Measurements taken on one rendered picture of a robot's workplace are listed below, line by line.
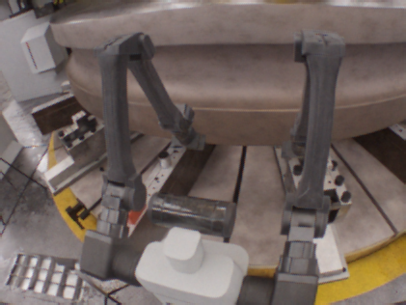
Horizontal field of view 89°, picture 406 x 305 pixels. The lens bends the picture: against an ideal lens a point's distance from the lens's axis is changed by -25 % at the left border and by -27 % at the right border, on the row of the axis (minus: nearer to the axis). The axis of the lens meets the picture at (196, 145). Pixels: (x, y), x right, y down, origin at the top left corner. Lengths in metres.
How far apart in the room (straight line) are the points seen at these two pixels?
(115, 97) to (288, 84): 1.19
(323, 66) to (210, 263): 0.42
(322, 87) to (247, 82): 1.13
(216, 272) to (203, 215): 0.12
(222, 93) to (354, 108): 0.85
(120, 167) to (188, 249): 0.28
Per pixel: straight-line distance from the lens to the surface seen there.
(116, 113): 0.61
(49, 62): 5.20
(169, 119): 0.88
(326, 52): 0.49
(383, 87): 1.99
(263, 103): 1.57
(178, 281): 0.53
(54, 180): 2.69
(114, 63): 0.60
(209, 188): 2.18
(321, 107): 0.49
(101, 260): 0.64
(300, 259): 0.55
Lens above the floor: 1.96
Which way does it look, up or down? 40 degrees down
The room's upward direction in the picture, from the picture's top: 10 degrees counter-clockwise
